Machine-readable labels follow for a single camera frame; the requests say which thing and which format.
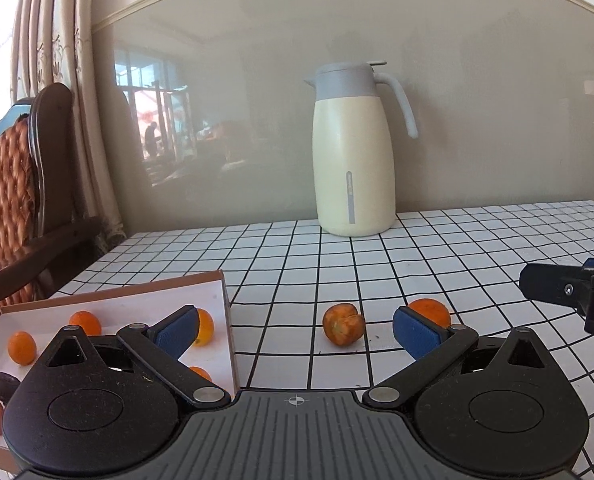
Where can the dark brown fruit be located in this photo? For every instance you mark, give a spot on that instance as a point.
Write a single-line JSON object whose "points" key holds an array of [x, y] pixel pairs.
{"points": [[2, 384]]}

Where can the wooden chair with woven back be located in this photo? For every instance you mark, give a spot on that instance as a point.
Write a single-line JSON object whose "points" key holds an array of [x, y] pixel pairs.
{"points": [[7, 200]]}

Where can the large orange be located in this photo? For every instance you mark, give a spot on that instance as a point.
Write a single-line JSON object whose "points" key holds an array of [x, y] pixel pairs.
{"points": [[434, 311]]}

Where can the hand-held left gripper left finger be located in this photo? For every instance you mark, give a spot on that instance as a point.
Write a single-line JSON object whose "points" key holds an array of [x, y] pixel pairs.
{"points": [[179, 334]]}

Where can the yellowish orange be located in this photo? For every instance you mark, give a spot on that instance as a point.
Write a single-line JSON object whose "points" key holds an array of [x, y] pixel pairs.
{"points": [[206, 327]]}

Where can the cream thermos jug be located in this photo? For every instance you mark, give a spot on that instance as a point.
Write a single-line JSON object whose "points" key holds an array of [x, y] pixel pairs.
{"points": [[352, 170]]}

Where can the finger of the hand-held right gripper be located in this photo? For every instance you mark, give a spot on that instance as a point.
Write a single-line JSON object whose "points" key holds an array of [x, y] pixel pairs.
{"points": [[552, 282]]}

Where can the beige patterned curtain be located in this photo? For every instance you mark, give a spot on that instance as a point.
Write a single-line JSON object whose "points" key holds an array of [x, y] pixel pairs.
{"points": [[77, 85]]}

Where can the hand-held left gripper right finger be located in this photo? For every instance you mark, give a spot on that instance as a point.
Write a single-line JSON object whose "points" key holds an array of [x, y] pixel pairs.
{"points": [[416, 332]]}

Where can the checkered white tablecloth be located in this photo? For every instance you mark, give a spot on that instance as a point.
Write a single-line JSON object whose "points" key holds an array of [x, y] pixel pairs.
{"points": [[427, 250]]}

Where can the rounded carrot end piece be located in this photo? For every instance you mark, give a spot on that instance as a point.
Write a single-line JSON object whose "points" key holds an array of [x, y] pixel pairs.
{"points": [[343, 324]]}

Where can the brown cardboard box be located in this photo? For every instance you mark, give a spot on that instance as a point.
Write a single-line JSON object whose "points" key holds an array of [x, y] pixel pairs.
{"points": [[127, 305]]}

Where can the small orange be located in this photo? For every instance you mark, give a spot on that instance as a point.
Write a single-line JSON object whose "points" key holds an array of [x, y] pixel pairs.
{"points": [[22, 347], [200, 373]]}

